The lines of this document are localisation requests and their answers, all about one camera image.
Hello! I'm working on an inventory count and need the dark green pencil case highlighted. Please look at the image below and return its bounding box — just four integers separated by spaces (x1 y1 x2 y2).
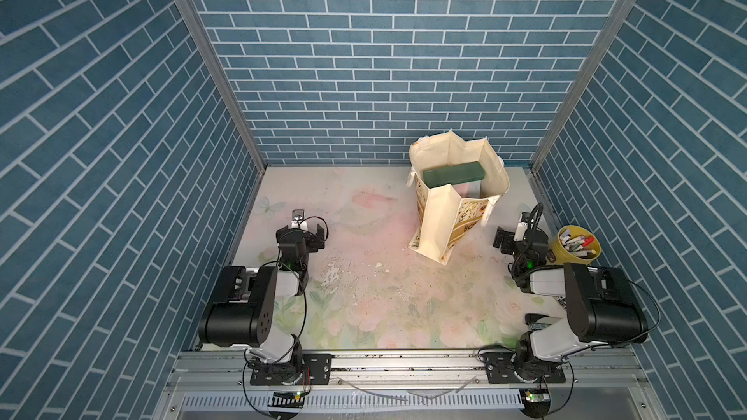
422 161 486 189

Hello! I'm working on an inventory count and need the cream canvas tote bag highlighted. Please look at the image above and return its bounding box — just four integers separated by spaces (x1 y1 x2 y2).
408 131 510 264

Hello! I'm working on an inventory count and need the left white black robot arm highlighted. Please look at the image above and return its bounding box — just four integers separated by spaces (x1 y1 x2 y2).
198 219 329 386

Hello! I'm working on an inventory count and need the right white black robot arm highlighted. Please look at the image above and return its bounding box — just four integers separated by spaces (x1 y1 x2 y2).
493 223 650 382

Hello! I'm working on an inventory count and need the yellow pen holder cup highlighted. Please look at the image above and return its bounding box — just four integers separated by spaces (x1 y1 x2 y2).
547 226 602 266

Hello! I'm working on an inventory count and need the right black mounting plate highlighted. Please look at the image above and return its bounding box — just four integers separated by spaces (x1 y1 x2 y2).
477 351 566 384

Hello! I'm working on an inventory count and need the black mounting plate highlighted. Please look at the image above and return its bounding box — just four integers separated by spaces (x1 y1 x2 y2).
477 351 566 384
249 352 333 386

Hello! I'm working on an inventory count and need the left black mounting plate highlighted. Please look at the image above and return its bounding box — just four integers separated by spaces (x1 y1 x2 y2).
249 352 333 386

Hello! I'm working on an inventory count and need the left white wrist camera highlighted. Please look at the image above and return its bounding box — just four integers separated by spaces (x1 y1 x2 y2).
290 208 307 231

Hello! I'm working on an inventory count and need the aluminium front rail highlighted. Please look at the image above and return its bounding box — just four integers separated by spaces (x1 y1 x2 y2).
154 349 665 419

